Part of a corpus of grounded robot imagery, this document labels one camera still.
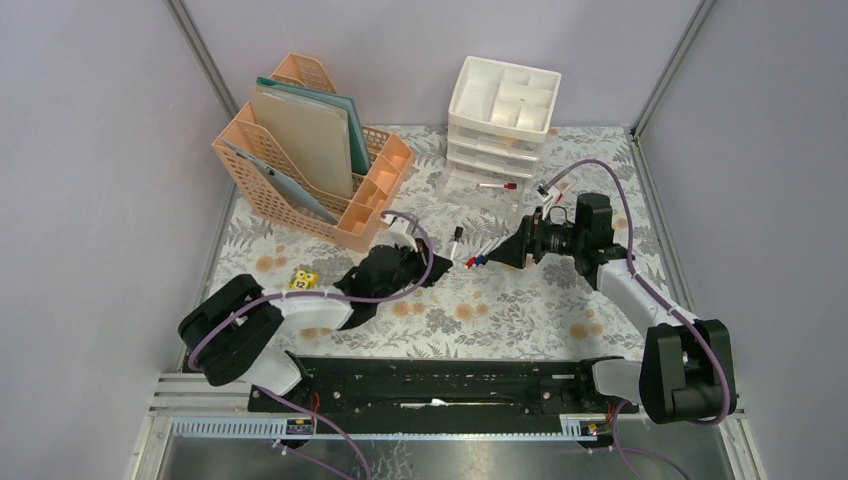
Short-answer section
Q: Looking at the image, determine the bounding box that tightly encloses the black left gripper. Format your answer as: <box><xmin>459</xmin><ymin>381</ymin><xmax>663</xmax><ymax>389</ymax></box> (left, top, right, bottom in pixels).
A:
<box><xmin>374</xmin><ymin>237</ymin><xmax>453</xmax><ymax>304</ymax></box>

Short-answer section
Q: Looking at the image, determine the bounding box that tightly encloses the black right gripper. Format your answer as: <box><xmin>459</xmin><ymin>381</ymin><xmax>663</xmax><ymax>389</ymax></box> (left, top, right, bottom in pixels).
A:
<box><xmin>487</xmin><ymin>207</ymin><xmax>585</xmax><ymax>269</ymax></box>

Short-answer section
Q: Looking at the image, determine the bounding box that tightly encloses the teal file folder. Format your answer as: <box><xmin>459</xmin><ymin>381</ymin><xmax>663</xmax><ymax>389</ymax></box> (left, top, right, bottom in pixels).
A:
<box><xmin>256</xmin><ymin>76</ymin><xmax>371</xmax><ymax>175</ymax></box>

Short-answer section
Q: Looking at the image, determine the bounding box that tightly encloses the white plastic drawer unit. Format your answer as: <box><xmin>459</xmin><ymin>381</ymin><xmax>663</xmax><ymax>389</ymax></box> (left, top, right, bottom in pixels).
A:
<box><xmin>438</xmin><ymin>56</ymin><xmax>562</xmax><ymax>214</ymax></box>

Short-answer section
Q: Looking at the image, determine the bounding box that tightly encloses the light blue clipboard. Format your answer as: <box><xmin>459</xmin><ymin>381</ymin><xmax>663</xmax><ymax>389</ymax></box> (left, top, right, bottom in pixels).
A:
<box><xmin>223</xmin><ymin>140</ymin><xmax>338</xmax><ymax>225</ymax></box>

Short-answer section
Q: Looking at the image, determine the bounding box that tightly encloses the beige file folder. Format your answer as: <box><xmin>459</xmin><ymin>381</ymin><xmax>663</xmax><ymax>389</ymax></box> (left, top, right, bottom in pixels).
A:
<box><xmin>248</xmin><ymin>85</ymin><xmax>354</xmax><ymax>199</ymax></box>

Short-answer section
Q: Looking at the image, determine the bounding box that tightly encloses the black cap whiteboard marker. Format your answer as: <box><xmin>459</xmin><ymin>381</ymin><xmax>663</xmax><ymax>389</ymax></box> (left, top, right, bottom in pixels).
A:
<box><xmin>449</xmin><ymin>226</ymin><xmax>464</xmax><ymax>262</ymax></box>

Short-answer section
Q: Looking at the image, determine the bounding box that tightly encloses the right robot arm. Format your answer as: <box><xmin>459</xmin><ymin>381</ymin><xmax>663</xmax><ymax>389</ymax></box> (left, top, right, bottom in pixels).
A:
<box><xmin>488</xmin><ymin>193</ymin><xmax>737</xmax><ymax>424</ymax></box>

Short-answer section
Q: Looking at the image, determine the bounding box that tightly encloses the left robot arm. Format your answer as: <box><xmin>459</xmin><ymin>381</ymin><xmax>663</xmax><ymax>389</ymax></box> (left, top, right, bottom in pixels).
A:
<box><xmin>177</xmin><ymin>244</ymin><xmax>453</xmax><ymax>411</ymax></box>

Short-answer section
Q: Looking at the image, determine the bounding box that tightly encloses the red cap whiteboard marker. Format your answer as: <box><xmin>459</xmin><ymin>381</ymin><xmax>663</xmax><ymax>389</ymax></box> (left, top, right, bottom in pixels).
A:
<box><xmin>465</xmin><ymin>244</ymin><xmax>488</xmax><ymax>269</ymax></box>

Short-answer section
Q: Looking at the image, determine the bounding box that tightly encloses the floral patterned table mat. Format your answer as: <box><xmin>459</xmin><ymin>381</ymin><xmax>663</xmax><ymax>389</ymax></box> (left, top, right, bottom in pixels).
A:
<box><xmin>192</xmin><ymin>125</ymin><xmax>690</xmax><ymax>364</ymax></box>

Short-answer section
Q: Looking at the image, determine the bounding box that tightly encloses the yellow owl eraser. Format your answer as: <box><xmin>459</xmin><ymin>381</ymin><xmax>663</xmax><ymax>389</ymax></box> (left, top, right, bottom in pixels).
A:
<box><xmin>289</xmin><ymin>268</ymin><xmax>320</xmax><ymax>290</ymax></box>

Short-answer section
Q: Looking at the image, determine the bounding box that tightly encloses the orange plastic file organizer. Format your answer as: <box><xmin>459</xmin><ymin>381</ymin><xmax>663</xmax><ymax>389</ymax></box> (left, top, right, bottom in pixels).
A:
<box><xmin>212</xmin><ymin>54</ymin><xmax>414</xmax><ymax>253</ymax></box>

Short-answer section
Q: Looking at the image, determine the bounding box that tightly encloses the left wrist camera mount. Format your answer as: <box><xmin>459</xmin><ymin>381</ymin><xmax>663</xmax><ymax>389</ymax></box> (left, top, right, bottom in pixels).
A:
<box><xmin>387</xmin><ymin>216</ymin><xmax>419</xmax><ymax>252</ymax></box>

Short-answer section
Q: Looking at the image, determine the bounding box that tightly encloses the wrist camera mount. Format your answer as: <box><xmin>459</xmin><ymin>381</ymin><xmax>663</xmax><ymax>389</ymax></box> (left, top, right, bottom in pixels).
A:
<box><xmin>536</xmin><ymin>184</ymin><xmax>558</xmax><ymax>219</ymax></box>
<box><xmin>387</xmin><ymin>216</ymin><xmax>419</xmax><ymax>252</ymax></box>

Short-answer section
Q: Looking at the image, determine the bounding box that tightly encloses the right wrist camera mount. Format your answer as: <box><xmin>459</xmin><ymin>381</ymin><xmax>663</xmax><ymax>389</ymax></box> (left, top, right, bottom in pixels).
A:
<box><xmin>536</xmin><ymin>184</ymin><xmax>558</xmax><ymax>219</ymax></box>

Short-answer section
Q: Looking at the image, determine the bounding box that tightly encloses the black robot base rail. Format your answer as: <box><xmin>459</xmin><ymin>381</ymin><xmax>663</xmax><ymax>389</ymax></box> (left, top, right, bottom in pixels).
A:
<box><xmin>284</xmin><ymin>356</ymin><xmax>618</xmax><ymax>436</ymax></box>

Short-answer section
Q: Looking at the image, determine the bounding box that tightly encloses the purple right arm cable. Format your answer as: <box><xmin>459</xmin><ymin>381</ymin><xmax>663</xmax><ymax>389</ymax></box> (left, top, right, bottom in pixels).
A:
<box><xmin>539</xmin><ymin>158</ymin><xmax>733</xmax><ymax>480</ymax></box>

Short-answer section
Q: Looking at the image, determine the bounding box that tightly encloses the right aluminium frame post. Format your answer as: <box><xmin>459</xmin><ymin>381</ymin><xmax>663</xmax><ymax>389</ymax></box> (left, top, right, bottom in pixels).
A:
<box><xmin>630</xmin><ymin>0</ymin><xmax>718</xmax><ymax>139</ymax></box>

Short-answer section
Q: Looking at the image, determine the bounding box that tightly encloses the aluminium frame post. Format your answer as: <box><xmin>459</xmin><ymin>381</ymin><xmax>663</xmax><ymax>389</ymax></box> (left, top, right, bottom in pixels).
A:
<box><xmin>164</xmin><ymin>0</ymin><xmax>240</xmax><ymax>119</ymax></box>
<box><xmin>630</xmin><ymin>0</ymin><xmax>718</xmax><ymax>139</ymax></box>

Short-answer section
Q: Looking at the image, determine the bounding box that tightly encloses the left aluminium frame post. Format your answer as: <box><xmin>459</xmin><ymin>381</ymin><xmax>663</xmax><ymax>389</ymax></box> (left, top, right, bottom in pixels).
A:
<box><xmin>164</xmin><ymin>0</ymin><xmax>240</xmax><ymax>119</ymax></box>

